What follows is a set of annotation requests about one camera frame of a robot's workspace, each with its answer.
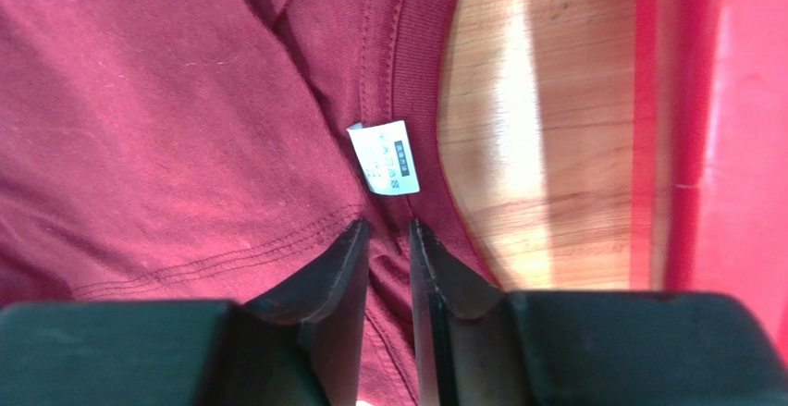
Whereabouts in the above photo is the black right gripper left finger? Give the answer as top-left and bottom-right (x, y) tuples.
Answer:
(1, 219), (369, 405)

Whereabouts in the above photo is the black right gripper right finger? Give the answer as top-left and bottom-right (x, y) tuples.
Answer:
(410, 220), (787, 405)

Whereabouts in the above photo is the dark red t shirt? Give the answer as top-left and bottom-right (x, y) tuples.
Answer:
(1, 0), (487, 405)

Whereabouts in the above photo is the red plastic tray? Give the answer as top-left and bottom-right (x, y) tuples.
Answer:
(630, 0), (787, 352)

